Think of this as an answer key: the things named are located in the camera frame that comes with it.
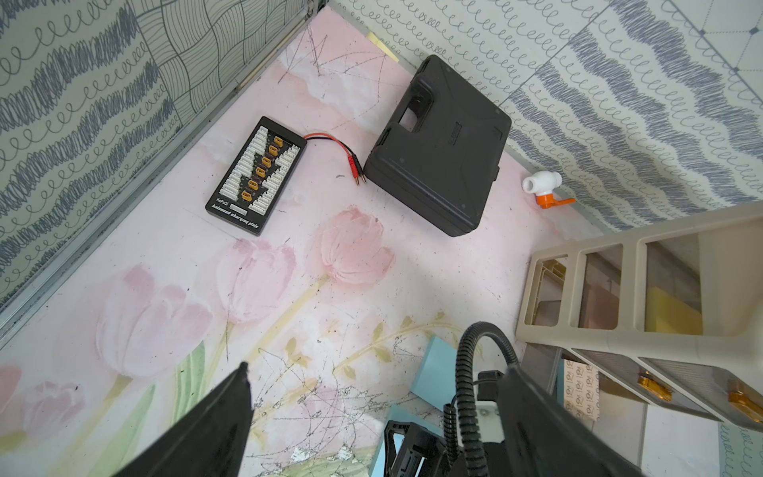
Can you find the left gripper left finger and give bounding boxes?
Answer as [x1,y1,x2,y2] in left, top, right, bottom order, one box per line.
[117,362,254,476]

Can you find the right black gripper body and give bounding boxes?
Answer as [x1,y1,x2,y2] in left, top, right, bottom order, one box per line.
[382,419,514,477]

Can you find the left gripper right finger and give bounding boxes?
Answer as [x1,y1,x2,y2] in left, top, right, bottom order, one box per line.
[498,366,642,477]

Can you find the blue sticky note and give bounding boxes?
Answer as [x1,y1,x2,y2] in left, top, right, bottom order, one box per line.
[368,403,445,477]
[556,359,600,425]
[411,336,457,409]

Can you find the blue sticky note top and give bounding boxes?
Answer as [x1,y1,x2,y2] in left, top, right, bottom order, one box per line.
[411,336,457,409]

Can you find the pink sticky note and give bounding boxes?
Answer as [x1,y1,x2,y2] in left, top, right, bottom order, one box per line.
[579,284,619,330]

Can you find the yellow sticky note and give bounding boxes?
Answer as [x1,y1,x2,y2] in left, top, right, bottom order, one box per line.
[645,287,703,336]

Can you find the beige desk organizer cabinet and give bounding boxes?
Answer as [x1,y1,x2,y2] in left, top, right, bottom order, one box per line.
[517,203,762,378]

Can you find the grey transparent drawer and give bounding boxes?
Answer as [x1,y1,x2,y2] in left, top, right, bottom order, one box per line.
[638,221,762,431]

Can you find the floral pink table mat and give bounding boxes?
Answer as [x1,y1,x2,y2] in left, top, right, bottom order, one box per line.
[0,5,722,477]

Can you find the red and black probes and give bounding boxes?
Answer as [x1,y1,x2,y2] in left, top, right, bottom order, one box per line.
[303,132,368,186]

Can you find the black plastic tool case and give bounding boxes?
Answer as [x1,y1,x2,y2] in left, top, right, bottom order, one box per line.
[365,55,512,237]

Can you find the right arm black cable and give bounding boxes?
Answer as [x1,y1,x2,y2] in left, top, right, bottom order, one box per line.
[443,321,520,477]

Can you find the white valve orange handle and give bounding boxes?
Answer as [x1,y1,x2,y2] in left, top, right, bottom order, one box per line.
[522,171,576,210]

